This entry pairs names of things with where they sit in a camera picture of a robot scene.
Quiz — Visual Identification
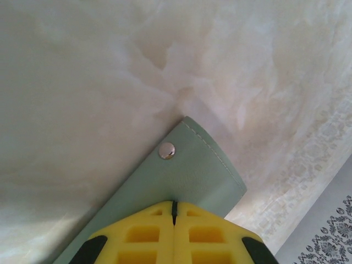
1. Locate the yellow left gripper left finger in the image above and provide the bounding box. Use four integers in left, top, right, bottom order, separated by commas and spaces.
68, 200, 176, 264

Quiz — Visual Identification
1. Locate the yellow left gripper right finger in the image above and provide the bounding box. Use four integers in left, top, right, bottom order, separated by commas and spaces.
174, 201, 274, 264

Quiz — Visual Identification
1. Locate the grey-blue box lid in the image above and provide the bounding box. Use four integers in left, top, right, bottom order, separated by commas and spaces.
53, 115, 248, 264

